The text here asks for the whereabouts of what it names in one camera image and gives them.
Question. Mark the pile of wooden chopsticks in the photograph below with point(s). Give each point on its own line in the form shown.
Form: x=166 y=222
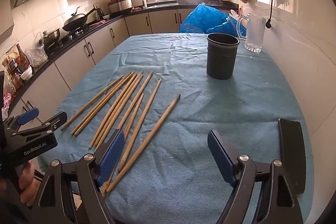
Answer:
x=168 y=111

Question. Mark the white bowl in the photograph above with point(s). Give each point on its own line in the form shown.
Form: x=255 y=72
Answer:
x=26 y=74

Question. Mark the cream lower kitchen cabinets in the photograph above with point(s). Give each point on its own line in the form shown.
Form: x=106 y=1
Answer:
x=78 y=61

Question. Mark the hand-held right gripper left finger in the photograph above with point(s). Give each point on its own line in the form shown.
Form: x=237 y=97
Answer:
x=113 y=155

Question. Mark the teal tablecloth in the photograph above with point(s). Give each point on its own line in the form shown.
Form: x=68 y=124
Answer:
x=183 y=69

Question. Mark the black kitchen countertop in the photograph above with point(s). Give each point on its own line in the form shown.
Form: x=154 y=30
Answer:
x=115 y=18

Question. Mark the blue plastic bag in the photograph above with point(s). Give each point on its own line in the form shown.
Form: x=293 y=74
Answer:
x=202 y=19

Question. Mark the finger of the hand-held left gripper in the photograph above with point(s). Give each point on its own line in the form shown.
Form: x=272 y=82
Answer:
x=27 y=115
x=52 y=124

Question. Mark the dark frying pan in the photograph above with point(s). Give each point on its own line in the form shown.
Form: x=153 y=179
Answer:
x=189 y=0

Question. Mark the person's left hand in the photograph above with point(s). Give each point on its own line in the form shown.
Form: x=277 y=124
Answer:
x=25 y=179

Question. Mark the black wok with lid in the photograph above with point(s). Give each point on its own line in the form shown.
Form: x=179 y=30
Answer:
x=74 y=22

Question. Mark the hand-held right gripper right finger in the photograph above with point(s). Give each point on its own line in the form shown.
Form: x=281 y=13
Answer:
x=220 y=158

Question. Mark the clear glass pitcher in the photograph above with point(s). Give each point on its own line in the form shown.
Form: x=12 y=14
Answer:
x=254 y=32

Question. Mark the cluster of sauce bottles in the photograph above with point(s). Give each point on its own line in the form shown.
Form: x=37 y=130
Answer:
x=22 y=57

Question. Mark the clear plastic bag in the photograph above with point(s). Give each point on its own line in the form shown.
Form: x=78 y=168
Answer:
x=36 y=56

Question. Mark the gas stove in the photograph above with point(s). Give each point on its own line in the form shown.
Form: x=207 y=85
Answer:
x=76 y=33

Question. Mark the pink cloth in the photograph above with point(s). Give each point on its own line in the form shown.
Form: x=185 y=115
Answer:
x=136 y=9
x=98 y=22

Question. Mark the steel kettle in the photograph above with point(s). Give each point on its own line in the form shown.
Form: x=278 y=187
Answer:
x=99 y=13

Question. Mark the black perforated utensil holder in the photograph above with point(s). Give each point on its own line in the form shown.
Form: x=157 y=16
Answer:
x=220 y=61

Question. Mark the clear plastic glove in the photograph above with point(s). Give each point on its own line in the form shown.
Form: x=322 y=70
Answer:
x=235 y=14

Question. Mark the steel cooking pot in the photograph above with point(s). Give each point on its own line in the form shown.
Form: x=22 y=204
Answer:
x=51 y=36

